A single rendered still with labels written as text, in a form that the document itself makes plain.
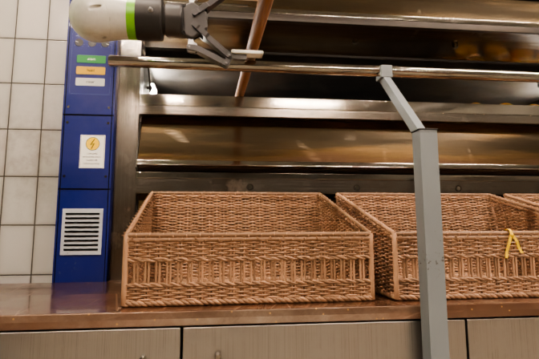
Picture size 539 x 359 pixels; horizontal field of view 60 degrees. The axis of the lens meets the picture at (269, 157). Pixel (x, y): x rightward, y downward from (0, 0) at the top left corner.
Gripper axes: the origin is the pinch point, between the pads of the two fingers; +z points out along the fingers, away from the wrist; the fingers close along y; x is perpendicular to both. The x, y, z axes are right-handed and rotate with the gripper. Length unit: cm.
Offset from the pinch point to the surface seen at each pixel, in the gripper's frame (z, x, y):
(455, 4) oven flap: 80, -54, -37
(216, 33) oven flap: -8, -48, -18
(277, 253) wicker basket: 5, -5, 51
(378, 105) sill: 48, -54, 3
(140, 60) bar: -27.6, -17.2, 3.3
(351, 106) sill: 39, -54, 4
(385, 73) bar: 35.8, -15.4, 4.5
